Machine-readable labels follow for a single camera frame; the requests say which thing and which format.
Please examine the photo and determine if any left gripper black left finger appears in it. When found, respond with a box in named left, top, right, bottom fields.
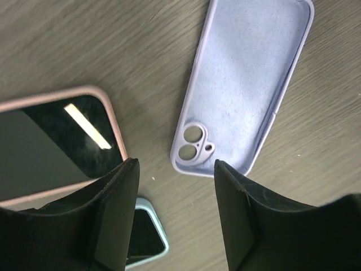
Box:
left=1, top=159, right=140, bottom=270

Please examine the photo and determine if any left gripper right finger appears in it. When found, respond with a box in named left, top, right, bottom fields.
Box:
left=214, top=160, right=360, bottom=270

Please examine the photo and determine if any light blue phone case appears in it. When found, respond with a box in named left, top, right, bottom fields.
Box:
left=125, top=197, right=169, bottom=270

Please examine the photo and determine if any pink phone case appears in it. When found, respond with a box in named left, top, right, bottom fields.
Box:
left=0, top=85, right=129, bottom=211

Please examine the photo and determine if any purple phone case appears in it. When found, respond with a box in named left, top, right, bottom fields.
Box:
left=170, top=0, right=314, bottom=177

